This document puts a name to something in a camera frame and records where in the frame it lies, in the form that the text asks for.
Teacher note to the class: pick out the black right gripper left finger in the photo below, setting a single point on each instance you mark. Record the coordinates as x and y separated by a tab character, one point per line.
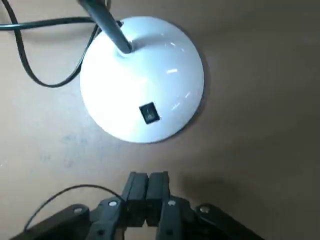
135	187

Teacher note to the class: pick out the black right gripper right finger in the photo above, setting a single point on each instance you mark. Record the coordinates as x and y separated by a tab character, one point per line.
157	187

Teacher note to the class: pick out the white desk lamp black neck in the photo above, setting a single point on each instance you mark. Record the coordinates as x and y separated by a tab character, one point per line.
140	82

